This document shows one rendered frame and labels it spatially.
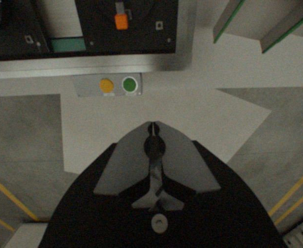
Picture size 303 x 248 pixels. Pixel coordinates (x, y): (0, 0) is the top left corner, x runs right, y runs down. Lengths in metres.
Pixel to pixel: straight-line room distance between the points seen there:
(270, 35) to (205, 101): 0.27
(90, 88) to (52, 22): 0.20
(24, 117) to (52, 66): 1.73
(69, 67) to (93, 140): 0.36
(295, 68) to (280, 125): 1.69
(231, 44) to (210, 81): 0.13
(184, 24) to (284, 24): 0.21
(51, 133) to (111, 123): 1.57
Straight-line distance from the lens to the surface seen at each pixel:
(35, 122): 2.12
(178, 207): 0.51
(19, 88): 0.72
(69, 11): 0.49
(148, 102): 0.51
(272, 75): 0.68
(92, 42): 0.40
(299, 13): 0.41
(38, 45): 0.47
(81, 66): 0.44
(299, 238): 5.96
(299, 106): 2.37
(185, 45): 0.40
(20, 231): 4.71
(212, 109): 0.59
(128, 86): 0.38
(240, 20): 0.39
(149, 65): 0.38
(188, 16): 0.40
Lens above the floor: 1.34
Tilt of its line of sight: 60 degrees down
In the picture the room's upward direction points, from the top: 178 degrees clockwise
